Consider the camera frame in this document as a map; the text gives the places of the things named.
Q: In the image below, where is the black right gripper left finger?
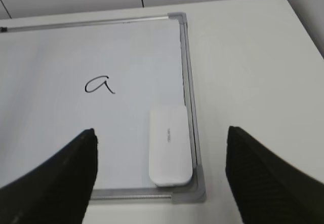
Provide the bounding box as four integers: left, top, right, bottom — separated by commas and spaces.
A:
1, 129, 98, 223

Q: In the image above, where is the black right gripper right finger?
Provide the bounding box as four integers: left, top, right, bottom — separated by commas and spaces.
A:
225, 126, 323, 223

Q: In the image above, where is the grey framed whiteboard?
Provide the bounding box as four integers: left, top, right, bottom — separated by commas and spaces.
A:
1, 13, 206, 203

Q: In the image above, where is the white whiteboard eraser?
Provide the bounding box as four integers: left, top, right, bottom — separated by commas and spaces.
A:
149, 105, 193, 187

